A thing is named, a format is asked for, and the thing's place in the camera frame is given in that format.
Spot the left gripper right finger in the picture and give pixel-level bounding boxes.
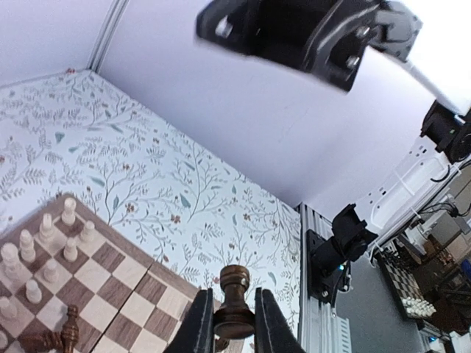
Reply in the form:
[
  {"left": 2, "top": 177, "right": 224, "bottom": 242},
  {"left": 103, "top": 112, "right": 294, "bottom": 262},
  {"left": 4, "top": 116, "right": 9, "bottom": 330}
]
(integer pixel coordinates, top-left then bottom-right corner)
[{"left": 254, "top": 288, "right": 305, "bottom": 353}]

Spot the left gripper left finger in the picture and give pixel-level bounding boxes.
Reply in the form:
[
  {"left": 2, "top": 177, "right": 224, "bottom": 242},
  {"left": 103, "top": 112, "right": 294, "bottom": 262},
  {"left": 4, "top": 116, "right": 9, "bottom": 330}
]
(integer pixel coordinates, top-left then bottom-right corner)
[{"left": 167, "top": 289, "right": 215, "bottom": 353}]

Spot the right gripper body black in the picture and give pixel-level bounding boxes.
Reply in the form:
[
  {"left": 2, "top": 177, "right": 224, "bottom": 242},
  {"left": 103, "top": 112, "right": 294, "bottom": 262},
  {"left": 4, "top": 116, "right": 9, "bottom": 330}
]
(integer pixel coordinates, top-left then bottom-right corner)
[{"left": 195, "top": 0, "right": 422, "bottom": 92}]

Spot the dark rook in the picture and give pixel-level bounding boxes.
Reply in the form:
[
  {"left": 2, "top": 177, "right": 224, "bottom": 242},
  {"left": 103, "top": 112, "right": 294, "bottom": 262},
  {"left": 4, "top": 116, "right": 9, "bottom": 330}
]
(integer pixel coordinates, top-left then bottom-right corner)
[{"left": 213, "top": 265, "right": 255, "bottom": 340}]

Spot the wooden chess board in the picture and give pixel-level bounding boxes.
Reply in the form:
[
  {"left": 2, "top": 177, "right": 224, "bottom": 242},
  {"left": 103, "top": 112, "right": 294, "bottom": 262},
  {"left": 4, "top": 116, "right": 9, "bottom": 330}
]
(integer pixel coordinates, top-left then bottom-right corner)
[{"left": 1, "top": 196, "right": 197, "bottom": 352}]

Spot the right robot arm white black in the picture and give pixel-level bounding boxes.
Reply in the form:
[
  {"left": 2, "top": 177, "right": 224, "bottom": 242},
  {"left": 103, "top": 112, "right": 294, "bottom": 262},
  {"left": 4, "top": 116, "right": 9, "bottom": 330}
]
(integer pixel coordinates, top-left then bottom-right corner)
[{"left": 195, "top": 1, "right": 470, "bottom": 241}]

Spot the pile of dark pieces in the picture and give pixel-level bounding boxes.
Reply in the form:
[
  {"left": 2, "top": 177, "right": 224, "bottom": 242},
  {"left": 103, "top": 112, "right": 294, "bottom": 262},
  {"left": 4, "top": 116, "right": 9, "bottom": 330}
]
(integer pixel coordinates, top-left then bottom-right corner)
[{"left": 18, "top": 305, "right": 79, "bottom": 353}]

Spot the spare chess set background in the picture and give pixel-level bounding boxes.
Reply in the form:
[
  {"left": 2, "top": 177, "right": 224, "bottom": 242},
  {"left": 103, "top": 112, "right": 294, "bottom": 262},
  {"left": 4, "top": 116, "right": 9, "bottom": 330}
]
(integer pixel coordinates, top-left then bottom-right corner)
[{"left": 375, "top": 249, "right": 455, "bottom": 321}]

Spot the row of white pieces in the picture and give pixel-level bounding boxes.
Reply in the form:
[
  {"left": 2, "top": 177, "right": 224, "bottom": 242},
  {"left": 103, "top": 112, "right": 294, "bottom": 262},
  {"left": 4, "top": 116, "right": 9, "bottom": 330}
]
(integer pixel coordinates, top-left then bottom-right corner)
[{"left": 0, "top": 197, "right": 96, "bottom": 321}]

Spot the floral patterned table mat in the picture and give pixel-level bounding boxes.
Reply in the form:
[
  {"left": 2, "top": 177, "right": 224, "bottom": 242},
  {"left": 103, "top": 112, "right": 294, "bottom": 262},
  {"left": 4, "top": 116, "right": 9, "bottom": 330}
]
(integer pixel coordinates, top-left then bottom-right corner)
[{"left": 1, "top": 71, "right": 300, "bottom": 329}]

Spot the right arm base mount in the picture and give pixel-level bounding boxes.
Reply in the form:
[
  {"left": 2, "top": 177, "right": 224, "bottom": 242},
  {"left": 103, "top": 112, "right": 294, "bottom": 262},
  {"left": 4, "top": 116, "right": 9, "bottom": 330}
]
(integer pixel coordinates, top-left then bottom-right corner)
[{"left": 305, "top": 204, "right": 378, "bottom": 307}]

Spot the right aluminium frame post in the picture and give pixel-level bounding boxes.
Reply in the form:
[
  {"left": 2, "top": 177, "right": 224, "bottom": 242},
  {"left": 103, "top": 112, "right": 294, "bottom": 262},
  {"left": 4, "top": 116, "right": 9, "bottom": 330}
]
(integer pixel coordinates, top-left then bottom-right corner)
[{"left": 88, "top": 0, "right": 129, "bottom": 74}]

